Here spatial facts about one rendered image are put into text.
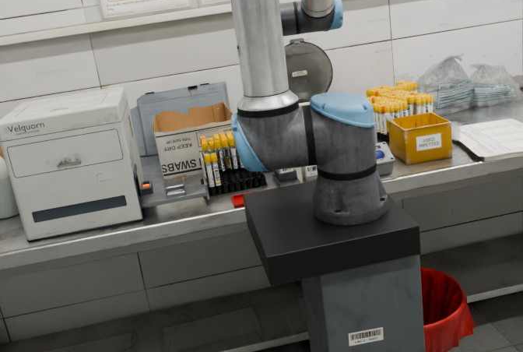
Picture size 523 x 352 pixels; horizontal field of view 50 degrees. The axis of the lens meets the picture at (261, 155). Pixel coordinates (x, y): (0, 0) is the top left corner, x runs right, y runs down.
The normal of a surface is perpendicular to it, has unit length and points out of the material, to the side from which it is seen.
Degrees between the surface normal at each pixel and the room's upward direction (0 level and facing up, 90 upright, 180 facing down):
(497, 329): 0
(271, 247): 4
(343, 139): 93
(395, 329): 90
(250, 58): 91
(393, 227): 4
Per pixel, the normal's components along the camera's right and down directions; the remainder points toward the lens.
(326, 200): -0.71, 0.04
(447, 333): 0.44, 0.29
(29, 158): 0.17, 0.26
